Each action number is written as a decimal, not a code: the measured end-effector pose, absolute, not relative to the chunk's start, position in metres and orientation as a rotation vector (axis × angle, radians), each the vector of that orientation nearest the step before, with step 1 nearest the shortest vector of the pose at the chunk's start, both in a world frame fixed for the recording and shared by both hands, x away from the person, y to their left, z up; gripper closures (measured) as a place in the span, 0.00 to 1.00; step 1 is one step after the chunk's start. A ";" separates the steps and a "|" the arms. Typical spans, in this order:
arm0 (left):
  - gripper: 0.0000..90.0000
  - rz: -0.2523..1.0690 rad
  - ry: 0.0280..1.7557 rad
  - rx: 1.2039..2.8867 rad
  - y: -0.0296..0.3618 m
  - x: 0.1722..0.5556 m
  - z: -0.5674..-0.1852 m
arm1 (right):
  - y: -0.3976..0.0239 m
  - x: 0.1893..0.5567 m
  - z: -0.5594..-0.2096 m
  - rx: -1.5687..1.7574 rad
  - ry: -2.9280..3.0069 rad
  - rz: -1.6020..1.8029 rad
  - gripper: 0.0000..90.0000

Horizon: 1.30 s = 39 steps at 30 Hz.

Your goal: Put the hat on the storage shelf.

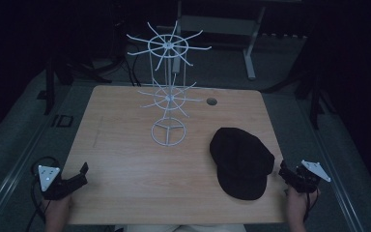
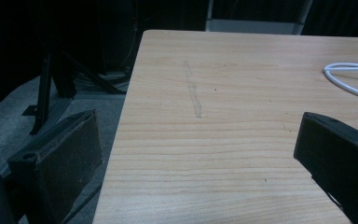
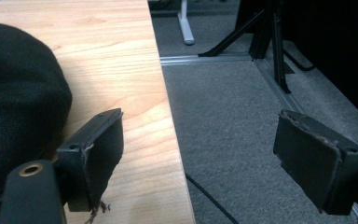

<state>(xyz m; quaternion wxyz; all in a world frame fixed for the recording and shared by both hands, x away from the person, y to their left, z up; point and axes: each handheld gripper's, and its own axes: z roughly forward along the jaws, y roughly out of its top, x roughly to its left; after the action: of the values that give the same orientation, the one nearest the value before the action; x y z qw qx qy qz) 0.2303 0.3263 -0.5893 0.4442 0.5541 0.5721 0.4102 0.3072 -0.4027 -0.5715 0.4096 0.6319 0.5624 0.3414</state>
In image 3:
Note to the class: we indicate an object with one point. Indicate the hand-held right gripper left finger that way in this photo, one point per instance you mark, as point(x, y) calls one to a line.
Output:
point(101, 155)

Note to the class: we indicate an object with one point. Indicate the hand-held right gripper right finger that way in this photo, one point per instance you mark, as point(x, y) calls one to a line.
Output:
point(310, 158)

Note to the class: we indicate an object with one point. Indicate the black knitted cloth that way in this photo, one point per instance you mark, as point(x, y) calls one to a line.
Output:
point(18, 109)

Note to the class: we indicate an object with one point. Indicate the black curtain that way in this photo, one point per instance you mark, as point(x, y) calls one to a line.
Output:
point(335, 46)

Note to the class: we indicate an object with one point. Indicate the black metal stand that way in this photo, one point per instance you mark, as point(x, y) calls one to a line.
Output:
point(268, 40)

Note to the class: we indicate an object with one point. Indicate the white desk leg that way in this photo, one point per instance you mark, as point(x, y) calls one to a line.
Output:
point(185, 26)

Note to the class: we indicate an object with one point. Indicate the silver floor rail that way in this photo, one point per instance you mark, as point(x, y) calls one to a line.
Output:
point(230, 67)

